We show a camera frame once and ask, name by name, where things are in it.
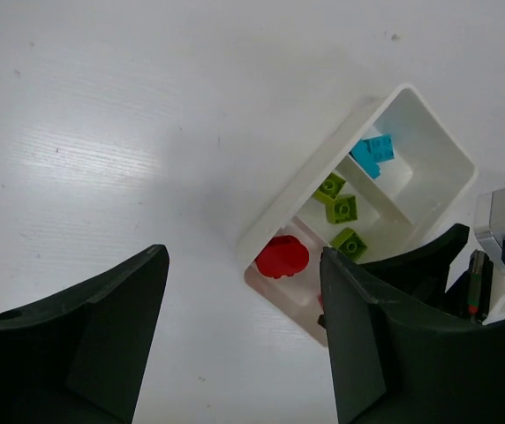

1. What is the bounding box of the green lego brick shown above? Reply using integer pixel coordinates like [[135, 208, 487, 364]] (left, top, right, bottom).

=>
[[313, 172, 345, 205], [326, 194, 358, 224]]

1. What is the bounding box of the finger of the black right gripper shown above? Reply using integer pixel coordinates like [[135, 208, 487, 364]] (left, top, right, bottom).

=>
[[360, 223, 470, 305]]

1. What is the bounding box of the white divided sorting tray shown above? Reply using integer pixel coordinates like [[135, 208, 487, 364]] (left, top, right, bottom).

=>
[[237, 84, 478, 345]]

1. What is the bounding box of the small cyan lego brick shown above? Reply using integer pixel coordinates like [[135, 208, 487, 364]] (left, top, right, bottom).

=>
[[350, 134, 395, 179]]

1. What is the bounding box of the red white round lego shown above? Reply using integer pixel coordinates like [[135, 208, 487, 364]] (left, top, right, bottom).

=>
[[254, 235, 309, 279]]

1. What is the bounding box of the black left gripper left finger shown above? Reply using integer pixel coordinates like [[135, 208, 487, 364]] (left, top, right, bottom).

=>
[[0, 245, 170, 423]]

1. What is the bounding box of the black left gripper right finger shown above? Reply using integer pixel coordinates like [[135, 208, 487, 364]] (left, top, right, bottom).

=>
[[320, 248, 505, 423]]

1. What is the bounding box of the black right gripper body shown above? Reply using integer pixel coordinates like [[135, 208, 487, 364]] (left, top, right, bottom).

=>
[[446, 250, 494, 323]]

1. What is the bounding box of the green red lego stack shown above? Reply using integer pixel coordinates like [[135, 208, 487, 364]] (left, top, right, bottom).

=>
[[330, 227, 367, 261]]

